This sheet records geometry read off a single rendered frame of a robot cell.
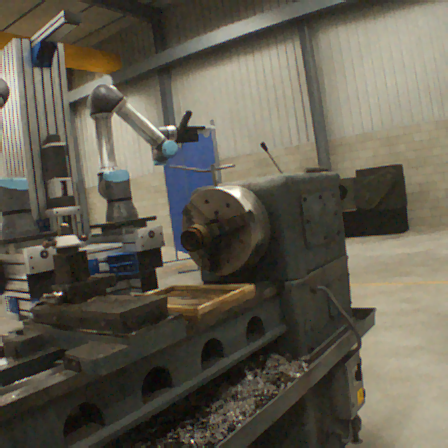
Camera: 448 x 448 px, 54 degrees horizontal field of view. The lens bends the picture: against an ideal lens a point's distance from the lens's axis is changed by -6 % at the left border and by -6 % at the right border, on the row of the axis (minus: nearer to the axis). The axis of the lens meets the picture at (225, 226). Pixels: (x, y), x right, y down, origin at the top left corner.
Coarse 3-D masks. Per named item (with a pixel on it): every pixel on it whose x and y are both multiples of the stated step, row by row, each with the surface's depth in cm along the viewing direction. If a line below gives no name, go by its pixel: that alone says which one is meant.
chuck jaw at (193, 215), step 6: (192, 204) 168; (186, 210) 165; (192, 210) 164; (198, 210) 166; (186, 216) 166; (192, 216) 161; (198, 216) 163; (204, 216) 165; (186, 222) 163; (192, 222) 159; (198, 222) 160; (204, 222) 162; (210, 222) 164
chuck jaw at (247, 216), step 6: (234, 216) 154; (240, 216) 155; (246, 216) 156; (222, 222) 154; (228, 222) 155; (234, 222) 155; (240, 222) 154; (246, 222) 156; (210, 228) 155; (216, 228) 155; (222, 228) 155; (228, 228) 155; (234, 228) 156; (210, 234) 155; (216, 234) 154; (222, 234) 161
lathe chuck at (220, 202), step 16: (208, 192) 164; (224, 192) 160; (240, 192) 162; (208, 208) 165; (224, 208) 161; (240, 208) 157; (256, 208) 161; (256, 224) 157; (224, 240) 162; (240, 240) 159; (256, 240) 158; (192, 256) 172; (224, 256) 163; (240, 256) 159; (256, 256) 163; (224, 272) 164
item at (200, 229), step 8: (192, 224) 157; (200, 224) 155; (184, 232) 152; (192, 232) 150; (200, 232) 152; (208, 232) 154; (184, 240) 154; (192, 240) 157; (200, 240) 151; (208, 240) 154; (184, 248) 154; (192, 248) 152; (200, 248) 154
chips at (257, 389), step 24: (216, 384) 154; (240, 384) 154; (264, 384) 148; (288, 384) 145; (168, 408) 140; (192, 408) 140; (216, 408) 140; (240, 408) 128; (144, 432) 128; (168, 432) 128; (192, 432) 118; (216, 432) 119
